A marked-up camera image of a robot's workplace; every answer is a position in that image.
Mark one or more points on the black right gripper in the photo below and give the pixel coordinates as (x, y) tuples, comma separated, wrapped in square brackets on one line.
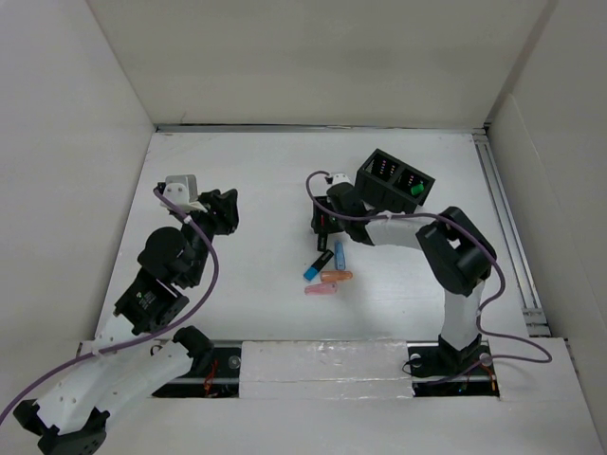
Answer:
[(315, 221)]

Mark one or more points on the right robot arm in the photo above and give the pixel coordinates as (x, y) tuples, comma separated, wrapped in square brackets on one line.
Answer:
[(459, 256)]

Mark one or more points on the pink cap black highlighter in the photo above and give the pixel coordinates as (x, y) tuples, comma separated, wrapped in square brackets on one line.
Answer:
[(322, 236)]

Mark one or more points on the blue cap black highlighter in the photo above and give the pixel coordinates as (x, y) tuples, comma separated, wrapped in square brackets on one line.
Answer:
[(314, 269)]

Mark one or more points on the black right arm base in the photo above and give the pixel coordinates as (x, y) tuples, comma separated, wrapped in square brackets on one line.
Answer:
[(432, 376)]

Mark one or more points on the black two-compartment organizer box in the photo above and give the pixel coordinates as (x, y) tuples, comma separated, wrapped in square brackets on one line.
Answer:
[(384, 182)]

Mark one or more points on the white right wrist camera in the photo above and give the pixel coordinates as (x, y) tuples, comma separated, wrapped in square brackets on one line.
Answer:
[(334, 179)]

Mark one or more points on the pastel blue highlighter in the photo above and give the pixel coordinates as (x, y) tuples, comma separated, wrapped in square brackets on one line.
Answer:
[(340, 263)]

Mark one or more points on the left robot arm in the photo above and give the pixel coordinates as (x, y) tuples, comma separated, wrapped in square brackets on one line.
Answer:
[(141, 348)]

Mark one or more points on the green cap black highlighter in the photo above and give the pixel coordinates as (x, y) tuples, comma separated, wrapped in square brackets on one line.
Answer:
[(417, 189)]

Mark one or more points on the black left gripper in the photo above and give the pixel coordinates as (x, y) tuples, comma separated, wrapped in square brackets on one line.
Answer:
[(221, 209)]

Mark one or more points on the pastel pink highlighter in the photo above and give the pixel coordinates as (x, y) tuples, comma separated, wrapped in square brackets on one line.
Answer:
[(321, 289)]

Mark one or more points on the pastel orange highlighter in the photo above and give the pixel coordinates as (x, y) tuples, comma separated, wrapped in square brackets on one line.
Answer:
[(336, 276)]

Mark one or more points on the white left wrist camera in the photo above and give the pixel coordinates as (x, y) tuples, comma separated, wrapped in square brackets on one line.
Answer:
[(181, 191)]

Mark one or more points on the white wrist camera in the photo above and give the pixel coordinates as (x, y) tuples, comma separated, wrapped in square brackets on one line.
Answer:
[(181, 191), (334, 179)]

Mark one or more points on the aluminium rail right side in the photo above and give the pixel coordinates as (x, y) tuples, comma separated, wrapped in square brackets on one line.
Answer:
[(534, 317)]

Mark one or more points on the white foam block front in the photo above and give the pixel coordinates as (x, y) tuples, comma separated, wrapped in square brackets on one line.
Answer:
[(324, 370)]

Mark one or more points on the aluminium rail along wall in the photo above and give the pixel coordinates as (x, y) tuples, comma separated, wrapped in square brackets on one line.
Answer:
[(170, 128)]

